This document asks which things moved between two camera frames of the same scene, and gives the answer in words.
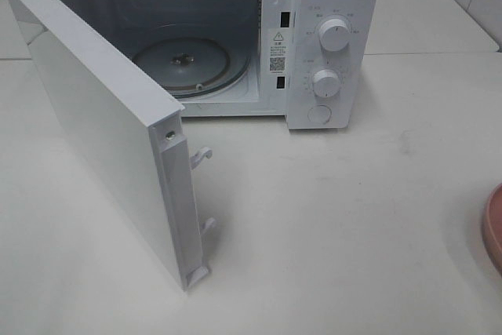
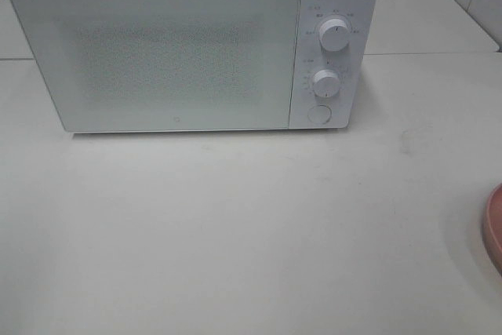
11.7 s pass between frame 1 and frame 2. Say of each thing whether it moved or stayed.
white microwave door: moved
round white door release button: stayed
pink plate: stayed
